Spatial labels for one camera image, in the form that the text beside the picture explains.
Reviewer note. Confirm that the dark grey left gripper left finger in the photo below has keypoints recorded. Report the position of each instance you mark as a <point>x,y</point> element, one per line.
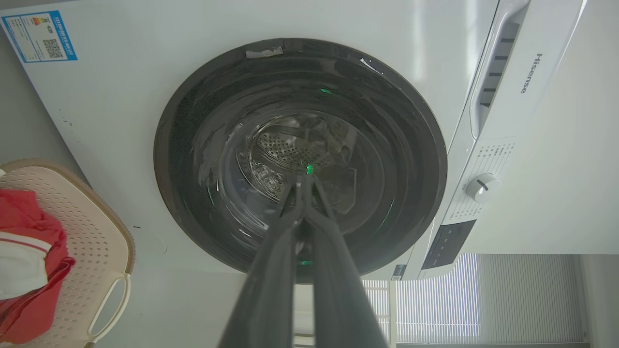
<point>271,290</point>

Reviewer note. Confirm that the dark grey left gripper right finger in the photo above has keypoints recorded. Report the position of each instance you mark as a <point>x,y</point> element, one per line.
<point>338,295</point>

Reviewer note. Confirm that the beige perforated plastic laundry basket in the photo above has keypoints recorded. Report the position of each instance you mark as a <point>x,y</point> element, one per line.
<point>92,232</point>

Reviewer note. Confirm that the black washing machine display panel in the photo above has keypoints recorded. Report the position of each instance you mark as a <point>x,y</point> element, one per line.
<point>447,244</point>

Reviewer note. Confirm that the white vertical window blinds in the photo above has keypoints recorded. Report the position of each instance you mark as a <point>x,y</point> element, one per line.
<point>459,299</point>

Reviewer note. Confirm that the round dark washing machine door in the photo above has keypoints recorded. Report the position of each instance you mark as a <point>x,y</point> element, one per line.
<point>232,145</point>

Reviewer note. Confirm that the white round control knob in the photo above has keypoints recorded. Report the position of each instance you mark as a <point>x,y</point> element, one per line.
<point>482,187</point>

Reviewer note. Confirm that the white Hisense washing machine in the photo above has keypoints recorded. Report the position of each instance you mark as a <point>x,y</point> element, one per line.
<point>121,121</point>

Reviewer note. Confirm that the white garment with red stripe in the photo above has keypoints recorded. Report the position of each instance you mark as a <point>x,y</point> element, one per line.
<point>19,266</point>

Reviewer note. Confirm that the blue energy label sticker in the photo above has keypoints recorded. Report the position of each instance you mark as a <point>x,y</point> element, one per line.
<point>39,36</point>

